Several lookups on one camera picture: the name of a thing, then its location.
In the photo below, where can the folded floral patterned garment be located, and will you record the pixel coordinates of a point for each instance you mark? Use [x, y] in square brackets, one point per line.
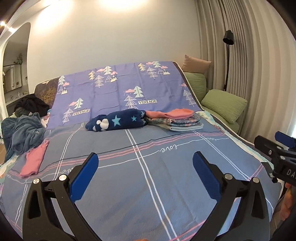
[177, 125]

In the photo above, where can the black clothes pile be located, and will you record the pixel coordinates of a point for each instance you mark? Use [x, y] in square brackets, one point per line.
[32, 104]

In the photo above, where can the person's right hand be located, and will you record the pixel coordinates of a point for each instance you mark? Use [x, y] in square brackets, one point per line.
[287, 202]

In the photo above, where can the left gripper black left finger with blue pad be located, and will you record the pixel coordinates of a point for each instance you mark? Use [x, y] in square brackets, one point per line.
[40, 221]

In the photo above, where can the blue grey striped bedspread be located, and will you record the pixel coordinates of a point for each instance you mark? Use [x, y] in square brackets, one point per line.
[145, 185]

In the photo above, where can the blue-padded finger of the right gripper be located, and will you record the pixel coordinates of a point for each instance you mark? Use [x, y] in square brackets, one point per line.
[286, 140]

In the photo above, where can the beige pleated curtain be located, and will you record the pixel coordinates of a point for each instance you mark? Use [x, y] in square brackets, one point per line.
[262, 62]

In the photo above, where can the tan pink cushion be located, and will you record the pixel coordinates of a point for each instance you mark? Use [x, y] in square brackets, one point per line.
[195, 65]

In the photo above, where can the folded pink garment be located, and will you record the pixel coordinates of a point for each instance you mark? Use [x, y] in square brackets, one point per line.
[34, 158]

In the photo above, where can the arched wall mirror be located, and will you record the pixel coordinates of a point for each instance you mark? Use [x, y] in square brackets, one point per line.
[15, 77]

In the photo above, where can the black floor lamp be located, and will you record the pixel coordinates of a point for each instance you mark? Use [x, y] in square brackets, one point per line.
[228, 39]

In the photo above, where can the navy star fleece garment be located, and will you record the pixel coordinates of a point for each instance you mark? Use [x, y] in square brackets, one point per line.
[118, 120]

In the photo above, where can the teal blue fleece blanket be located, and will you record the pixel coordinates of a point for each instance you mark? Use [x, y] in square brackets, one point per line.
[21, 134]

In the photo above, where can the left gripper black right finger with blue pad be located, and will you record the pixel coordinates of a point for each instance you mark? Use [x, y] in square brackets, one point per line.
[240, 212]

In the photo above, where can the green cushion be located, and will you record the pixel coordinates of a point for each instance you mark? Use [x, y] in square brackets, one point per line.
[198, 84]
[227, 105]

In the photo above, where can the salmon pink knit garment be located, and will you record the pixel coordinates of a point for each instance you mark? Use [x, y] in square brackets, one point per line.
[174, 114]

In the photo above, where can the green cushion near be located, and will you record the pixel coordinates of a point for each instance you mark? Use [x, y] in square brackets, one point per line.
[227, 105]

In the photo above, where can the green cushion far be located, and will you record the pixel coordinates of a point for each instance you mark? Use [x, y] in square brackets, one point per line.
[198, 84]

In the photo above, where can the dark floral pillow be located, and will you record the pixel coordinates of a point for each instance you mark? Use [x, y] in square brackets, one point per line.
[46, 91]

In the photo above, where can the purple tree print quilt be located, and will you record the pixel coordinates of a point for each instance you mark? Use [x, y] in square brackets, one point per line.
[153, 85]

